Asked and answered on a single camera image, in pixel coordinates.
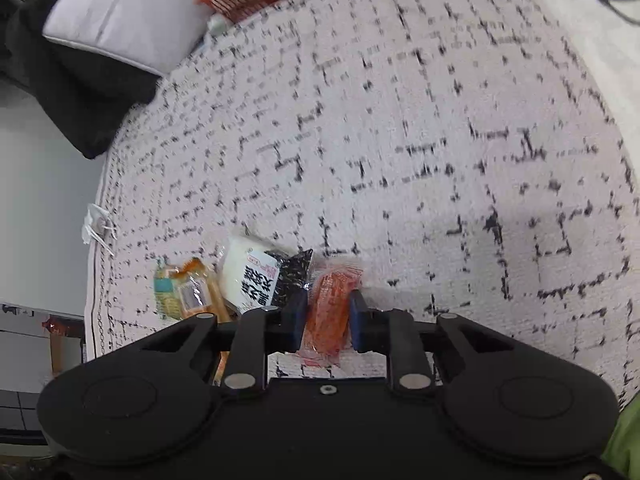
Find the black white snack packet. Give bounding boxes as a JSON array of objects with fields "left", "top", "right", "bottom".
[{"left": 218, "top": 234, "right": 314, "bottom": 314}]

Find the orange pink snack packet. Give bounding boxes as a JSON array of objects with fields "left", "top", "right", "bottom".
[{"left": 297, "top": 263, "right": 362, "bottom": 367}]

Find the orange cracker packet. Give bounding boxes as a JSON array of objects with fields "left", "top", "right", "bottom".
[{"left": 169, "top": 257, "right": 232, "bottom": 386}]

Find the green yellow cookie packet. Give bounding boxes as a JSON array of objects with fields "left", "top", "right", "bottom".
[{"left": 153, "top": 257, "right": 184, "bottom": 321}]

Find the red bottle on floor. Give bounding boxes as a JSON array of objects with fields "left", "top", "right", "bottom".
[{"left": 41, "top": 316, "right": 85, "bottom": 339}]

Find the white black patterned blanket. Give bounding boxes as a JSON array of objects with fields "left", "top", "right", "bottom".
[{"left": 86, "top": 0, "right": 639, "bottom": 403}]

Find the green clothing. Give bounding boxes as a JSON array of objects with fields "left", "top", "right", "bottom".
[{"left": 602, "top": 393, "right": 640, "bottom": 480}]

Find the black jacket on chair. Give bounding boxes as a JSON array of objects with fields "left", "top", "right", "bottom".
[{"left": 1, "top": 0, "right": 158, "bottom": 159}]

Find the light grey tote bag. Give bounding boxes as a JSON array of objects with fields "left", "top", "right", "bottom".
[{"left": 43, "top": 0, "right": 212, "bottom": 76}]

